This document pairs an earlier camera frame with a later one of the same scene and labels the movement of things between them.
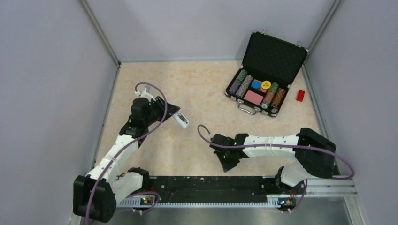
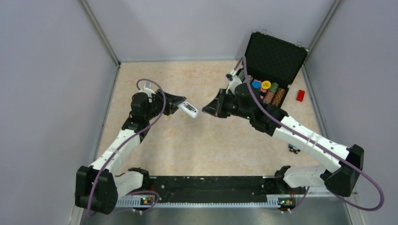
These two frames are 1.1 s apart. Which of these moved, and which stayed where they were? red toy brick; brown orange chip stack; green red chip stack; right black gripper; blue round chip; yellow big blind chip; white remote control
Moved: white remote control; right black gripper
Stayed: yellow big blind chip; blue round chip; red toy brick; green red chip stack; brown orange chip stack
